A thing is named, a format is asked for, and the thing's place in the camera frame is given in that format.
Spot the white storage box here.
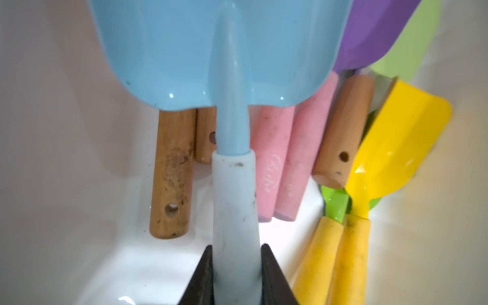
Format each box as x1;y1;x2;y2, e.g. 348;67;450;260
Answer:
1;1;487;304

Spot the yellow plastic shovel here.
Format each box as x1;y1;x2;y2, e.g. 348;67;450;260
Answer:
327;78;453;304

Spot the light blue shovel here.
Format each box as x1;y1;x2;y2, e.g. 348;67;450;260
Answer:
88;1;352;304

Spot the pink handled purple shovel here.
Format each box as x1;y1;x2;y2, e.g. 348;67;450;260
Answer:
273;0;419;222

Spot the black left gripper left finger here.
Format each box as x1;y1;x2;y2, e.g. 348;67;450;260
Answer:
178;245;214;305

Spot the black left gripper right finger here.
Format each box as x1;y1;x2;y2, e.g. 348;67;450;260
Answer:
261;243;299;305

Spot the green shovel at back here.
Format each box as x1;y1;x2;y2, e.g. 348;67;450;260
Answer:
311;0;443;190

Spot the green shovel left in box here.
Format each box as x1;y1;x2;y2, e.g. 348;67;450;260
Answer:
149;109;196;239

